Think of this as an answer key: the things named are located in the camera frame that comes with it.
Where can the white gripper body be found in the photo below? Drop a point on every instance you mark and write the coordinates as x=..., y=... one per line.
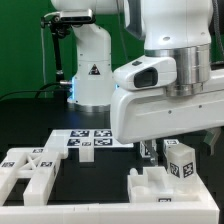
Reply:
x=149, y=114

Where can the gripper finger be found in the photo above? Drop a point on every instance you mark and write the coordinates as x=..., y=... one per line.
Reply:
x=152, y=146
x=211, y=138

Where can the white chair seat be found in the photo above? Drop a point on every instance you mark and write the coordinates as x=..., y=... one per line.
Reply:
x=156, y=184

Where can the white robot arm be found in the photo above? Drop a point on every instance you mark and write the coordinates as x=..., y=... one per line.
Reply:
x=169, y=90

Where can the white chair nut cube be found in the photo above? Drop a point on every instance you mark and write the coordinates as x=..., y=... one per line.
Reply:
x=169, y=142
x=144, y=151

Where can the white corner fence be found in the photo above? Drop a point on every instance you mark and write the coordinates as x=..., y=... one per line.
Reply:
x=202, y=211

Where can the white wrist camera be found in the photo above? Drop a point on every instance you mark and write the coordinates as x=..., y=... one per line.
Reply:
x=146, y=73

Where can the white chair back frame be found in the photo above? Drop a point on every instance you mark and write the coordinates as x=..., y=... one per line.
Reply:
x=39, y=165

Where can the black camera stand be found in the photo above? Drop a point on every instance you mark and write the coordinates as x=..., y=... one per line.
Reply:
x=59, y=30

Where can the grey camera on stand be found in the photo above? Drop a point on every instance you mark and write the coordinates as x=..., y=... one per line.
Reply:
x=76, y=16

